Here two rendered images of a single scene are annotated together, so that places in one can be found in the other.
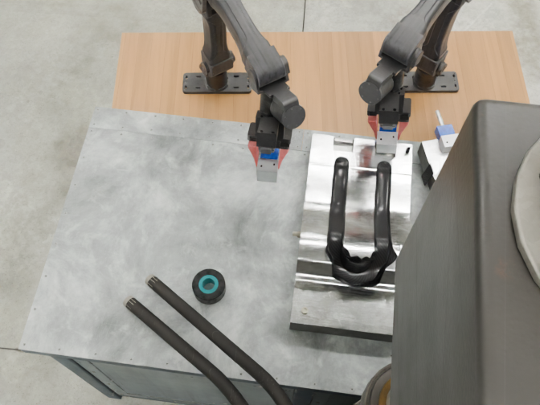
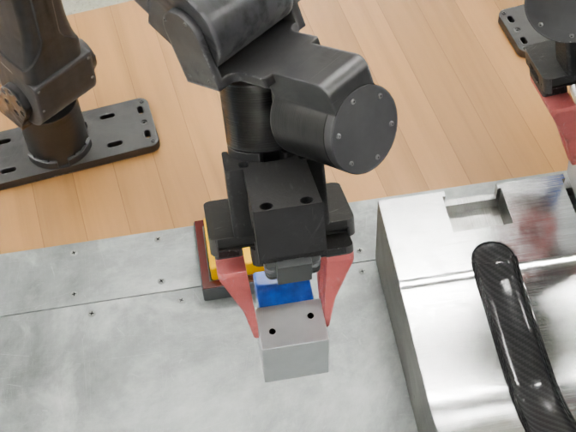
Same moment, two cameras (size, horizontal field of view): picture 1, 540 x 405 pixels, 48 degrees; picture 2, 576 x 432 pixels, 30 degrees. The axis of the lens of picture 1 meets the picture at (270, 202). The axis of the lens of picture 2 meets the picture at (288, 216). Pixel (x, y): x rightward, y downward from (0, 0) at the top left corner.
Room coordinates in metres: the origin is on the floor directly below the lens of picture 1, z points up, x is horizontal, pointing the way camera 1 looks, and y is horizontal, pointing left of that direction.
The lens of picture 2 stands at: (0.35, 0.10, 1.64)
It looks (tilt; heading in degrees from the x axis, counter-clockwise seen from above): 53 degrees down; 347
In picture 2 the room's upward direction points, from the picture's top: 4 degrees counter-clockwise
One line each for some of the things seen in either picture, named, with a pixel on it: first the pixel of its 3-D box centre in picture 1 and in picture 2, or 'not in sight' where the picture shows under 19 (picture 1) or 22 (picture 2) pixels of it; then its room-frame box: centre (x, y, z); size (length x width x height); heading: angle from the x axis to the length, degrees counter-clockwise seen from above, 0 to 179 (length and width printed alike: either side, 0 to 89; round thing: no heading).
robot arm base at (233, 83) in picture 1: (216, 75); (52, 123); (1.11, 0.15, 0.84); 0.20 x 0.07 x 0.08; 90
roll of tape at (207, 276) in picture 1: (209, 286); not in sight; (0.49, 0.15, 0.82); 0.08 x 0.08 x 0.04
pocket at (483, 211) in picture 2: (342, 147); (474, 219); (0.85, -0.19, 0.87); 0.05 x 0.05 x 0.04; 82
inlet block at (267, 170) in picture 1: (269, 153); (282, 288); (0.79, 0.00, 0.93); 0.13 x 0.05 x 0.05; 173
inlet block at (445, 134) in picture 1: (443, 130); not in sight; (0.91, -0.47, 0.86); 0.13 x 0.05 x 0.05; 10
